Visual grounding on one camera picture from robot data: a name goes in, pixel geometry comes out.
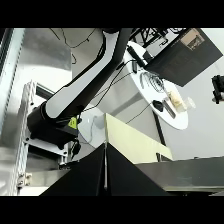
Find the silver frame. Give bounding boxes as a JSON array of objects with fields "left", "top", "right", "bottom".
[{"left": 0, "top": 27, "right": 81, "bottom": 197}]

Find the round white table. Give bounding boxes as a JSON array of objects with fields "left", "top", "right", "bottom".
[{"left": 126, "top": 40, "right": 190, "bottom": 131}]

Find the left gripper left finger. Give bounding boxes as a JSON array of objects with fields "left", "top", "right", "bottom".
[{"left": 39, "top": 143, "right": 107, "bottom": 197}]

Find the black cable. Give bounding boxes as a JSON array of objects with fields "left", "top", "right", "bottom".
[{"left": 81, "top": 59, "right": 138, "bottom": 113}]

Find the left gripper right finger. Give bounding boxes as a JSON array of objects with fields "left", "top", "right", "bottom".
[{"left": 105, "top": 142, "right": 171, "bottom": 197}]

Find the black board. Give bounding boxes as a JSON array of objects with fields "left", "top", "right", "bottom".
[{"left": 145, "top": 27, "right": 224, "bottom": 88}]

